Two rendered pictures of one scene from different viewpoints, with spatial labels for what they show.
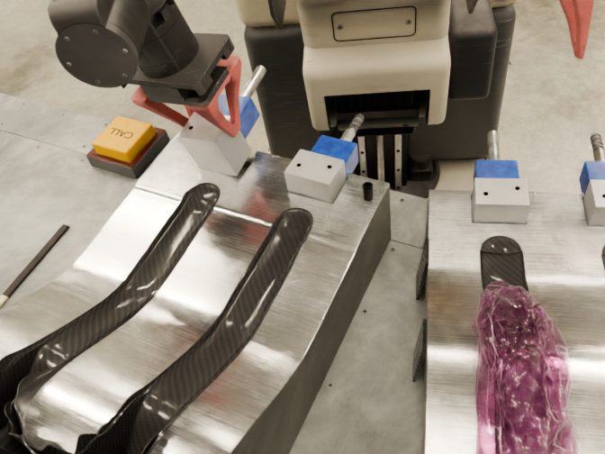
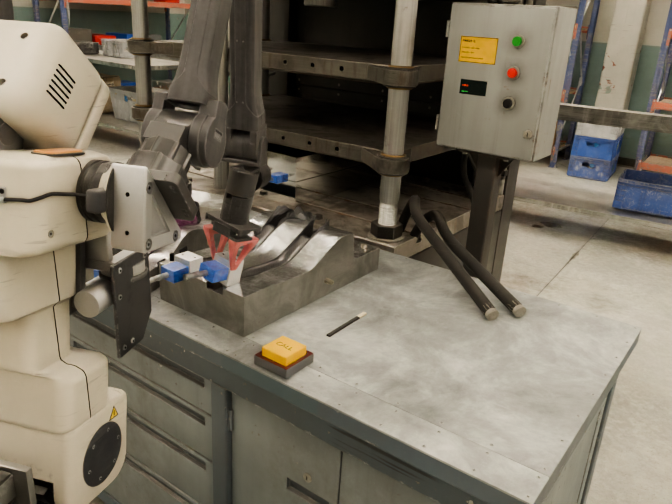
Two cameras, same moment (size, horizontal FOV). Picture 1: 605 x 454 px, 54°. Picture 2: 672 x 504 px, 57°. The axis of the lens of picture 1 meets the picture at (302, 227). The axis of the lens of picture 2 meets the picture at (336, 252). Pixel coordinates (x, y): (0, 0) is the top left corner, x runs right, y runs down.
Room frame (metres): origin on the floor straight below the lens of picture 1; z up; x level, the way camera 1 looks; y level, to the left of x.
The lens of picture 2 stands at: (1.64, 0.31, 1.42)
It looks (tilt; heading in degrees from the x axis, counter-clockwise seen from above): 21 degrees down; 181
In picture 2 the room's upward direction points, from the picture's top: 3 degrees clockwise
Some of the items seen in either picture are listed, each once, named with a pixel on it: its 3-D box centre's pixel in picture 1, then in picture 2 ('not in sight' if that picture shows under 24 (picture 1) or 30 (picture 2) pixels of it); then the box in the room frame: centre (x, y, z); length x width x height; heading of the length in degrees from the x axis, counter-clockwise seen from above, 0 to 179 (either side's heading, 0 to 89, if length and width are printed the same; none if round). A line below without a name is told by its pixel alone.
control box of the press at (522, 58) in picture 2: not in sight; (475, 255); (-0.19, 0.72, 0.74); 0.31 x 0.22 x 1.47; 56
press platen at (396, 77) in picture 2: not in sight; (320, 75); (-0.79, 0.18, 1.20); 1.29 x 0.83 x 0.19; 56
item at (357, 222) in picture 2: not in sight; (312, 186); (-0.79, 0.16, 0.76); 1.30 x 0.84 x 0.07; 56
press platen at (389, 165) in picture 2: not in sight; (318, 138); (-0.79, 0.18, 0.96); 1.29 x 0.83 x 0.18; 56
